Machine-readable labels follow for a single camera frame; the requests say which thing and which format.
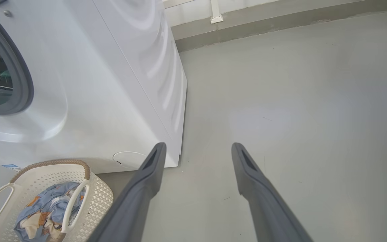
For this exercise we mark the blue patterned clothes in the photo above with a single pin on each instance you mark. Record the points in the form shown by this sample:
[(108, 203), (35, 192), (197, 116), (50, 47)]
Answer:
[(42, 210)]

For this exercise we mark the white wall conduit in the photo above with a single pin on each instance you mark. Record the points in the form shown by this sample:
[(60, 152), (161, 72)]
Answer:
[(215, 11)]

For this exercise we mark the cream perforated laundry basket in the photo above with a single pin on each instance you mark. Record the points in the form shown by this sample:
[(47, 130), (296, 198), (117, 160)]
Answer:
[(99, 198)]

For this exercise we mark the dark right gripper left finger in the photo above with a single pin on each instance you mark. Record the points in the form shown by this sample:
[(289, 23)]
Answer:
[(136, 201)]

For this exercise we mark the white front-load washing machine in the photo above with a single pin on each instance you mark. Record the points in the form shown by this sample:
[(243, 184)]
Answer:
[(113, 84)]

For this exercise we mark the blue energy label sticker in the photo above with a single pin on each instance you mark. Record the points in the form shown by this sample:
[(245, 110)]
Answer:
[(11, 167)]

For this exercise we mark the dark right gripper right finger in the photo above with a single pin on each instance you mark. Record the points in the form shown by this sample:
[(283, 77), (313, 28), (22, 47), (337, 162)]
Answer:
[(267, 208)]

